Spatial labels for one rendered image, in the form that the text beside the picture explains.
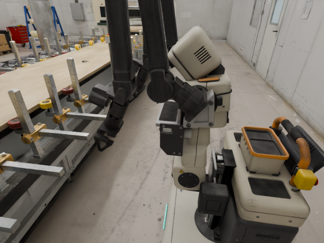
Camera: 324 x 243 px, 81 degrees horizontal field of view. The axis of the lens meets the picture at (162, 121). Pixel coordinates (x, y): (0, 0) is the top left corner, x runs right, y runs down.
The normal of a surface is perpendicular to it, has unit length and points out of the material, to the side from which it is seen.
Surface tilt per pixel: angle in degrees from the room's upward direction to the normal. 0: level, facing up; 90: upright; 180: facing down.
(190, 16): 90
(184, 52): 90
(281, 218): 90
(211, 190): 0
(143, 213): 0
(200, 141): 90
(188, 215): 0
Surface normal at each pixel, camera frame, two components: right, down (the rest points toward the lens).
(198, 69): -0.14, 0.50
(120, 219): 0.01, -0.87
